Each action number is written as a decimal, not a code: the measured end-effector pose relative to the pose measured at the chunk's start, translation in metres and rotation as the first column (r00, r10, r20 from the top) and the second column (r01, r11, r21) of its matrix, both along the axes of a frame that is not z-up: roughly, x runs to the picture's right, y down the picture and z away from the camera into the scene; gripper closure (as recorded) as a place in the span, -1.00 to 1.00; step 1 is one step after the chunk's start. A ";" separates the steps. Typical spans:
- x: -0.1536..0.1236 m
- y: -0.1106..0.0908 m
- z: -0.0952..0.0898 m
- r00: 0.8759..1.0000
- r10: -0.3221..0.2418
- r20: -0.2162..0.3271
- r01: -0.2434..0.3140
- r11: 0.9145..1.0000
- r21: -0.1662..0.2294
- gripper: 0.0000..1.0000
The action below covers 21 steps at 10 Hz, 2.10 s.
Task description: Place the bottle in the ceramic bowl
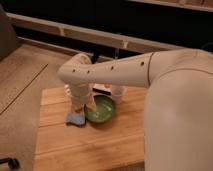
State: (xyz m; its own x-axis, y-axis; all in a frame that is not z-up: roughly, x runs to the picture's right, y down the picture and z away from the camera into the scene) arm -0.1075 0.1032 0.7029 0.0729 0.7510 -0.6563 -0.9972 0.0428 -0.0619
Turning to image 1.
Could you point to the white shelf rail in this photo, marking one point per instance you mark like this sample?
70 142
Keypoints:
89 35

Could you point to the wooden table board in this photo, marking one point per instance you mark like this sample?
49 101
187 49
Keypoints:
93 147

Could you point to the black chair caster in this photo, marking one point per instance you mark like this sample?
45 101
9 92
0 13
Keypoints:
13 163

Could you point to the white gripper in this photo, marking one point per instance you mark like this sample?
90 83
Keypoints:
80 95

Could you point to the clear plastic cup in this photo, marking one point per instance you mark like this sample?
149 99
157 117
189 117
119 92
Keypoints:
117 93

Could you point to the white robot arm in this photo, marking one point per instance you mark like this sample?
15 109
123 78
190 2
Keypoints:
178 107

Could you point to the blue sponge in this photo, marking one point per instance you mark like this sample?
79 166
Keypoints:
75 119

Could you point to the green ceramic bowl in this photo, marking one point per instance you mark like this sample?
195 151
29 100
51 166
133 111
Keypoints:
105 109

